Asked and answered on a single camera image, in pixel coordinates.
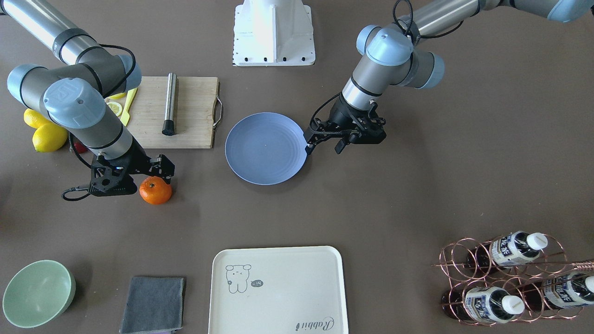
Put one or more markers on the pale green bowl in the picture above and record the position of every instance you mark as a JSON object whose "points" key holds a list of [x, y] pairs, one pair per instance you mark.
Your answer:
{"points": [[38, 293]]}

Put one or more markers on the cream rabbit tray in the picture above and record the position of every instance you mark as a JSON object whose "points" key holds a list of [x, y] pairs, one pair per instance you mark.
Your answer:
{"points": [[284, 290]]}

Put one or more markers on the grey folded cloth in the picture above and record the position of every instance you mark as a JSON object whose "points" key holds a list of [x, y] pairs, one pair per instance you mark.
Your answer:
{"points": [[154, 305]]}

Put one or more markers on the orange mandarin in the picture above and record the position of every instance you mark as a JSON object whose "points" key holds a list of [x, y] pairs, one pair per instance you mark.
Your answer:
{"points": [[155, 191]]}

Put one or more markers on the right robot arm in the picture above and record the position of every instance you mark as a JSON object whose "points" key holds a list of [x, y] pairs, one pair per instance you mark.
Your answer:
{"points": [[73, 97]]}

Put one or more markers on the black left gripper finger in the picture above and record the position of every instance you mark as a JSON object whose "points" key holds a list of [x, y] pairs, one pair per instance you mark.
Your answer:
{"points": [[312, 140], [344, 142]]}

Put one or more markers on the wooden cutting board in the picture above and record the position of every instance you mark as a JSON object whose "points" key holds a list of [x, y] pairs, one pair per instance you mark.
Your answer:
{"points": [[193, 117]]}

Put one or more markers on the copper wire bottle rack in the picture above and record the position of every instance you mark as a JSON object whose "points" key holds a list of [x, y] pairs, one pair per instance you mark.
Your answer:
{"points": [[527, 281]]}

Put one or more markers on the yellow lemon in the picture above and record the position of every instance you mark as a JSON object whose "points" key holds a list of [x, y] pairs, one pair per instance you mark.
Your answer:
{"points": [[49, 137], [34, 119]]}

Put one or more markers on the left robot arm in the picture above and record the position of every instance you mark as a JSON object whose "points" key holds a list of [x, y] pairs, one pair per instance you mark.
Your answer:
{"points": [[389, 57]]}

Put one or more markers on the dark drink bottle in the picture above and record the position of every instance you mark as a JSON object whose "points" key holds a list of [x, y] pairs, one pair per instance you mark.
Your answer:
{"points": [[571, 290], [514, 249], [485, 306]]}

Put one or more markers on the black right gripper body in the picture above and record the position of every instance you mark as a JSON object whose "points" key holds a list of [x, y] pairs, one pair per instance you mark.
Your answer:
{"points": [[136, 159]]}

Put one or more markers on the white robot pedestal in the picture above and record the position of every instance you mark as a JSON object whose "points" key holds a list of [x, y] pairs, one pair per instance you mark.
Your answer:
{"points": [[273, 33]]}

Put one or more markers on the lemon slice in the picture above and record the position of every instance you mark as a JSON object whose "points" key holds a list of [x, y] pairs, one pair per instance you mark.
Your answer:
{"points": [[117, 96], [116, 108]]}

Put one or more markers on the blue plate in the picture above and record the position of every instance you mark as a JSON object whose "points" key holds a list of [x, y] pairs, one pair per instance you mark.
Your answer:
{"points": [[265, 148]]}

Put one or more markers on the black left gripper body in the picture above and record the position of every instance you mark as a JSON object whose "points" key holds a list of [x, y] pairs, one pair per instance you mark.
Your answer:
{"points": [[344, 115]]}

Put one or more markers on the red strawberry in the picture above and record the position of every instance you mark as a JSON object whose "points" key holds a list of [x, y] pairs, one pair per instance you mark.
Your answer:
{"points": [[78, 147]]}

